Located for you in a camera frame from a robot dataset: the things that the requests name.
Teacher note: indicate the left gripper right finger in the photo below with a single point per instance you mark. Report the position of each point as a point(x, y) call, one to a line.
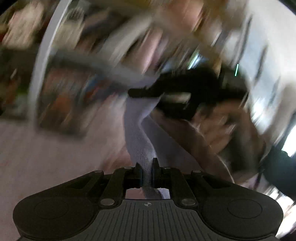
point(173, 180)

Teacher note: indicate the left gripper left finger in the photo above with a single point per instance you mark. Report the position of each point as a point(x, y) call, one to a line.
point(123, 179)

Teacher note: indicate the white metal shelf frame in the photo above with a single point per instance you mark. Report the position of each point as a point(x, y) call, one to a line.
point(42, 58)

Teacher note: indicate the purple and brown sweater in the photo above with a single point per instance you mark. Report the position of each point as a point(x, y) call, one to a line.
point(176, 143)

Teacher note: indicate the person's right hand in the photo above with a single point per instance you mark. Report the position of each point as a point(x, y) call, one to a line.
point(228, 130)

